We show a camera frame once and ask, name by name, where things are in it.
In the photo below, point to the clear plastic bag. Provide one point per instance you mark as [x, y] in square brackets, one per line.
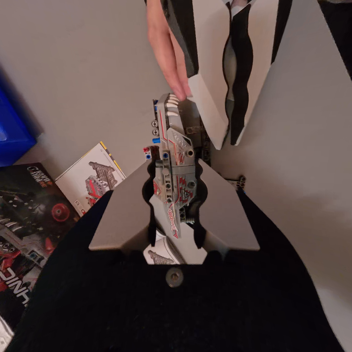
[5, 330]

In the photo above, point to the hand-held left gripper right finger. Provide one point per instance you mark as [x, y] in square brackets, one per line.
[228, 217]

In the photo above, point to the grey desk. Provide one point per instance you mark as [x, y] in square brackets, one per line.
[82, 68]

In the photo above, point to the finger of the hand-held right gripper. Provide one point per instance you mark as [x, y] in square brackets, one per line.
[261, 55]
[209, 82]

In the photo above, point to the small black beam assembly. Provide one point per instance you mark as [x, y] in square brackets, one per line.
[239, 180]

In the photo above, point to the grey red brick model car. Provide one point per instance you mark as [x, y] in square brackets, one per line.
[176, 165]

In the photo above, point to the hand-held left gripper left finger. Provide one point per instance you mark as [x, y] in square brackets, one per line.
[123, 217]

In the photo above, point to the blue plastic bin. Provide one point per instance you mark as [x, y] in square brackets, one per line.
[11, 132]

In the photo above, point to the black toy set box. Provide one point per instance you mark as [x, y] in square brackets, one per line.
[27, 220]

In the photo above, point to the person's right hand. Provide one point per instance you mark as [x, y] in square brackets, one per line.
[165, 55]

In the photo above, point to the open instruction booklet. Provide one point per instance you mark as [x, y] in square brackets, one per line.
[79, 176]

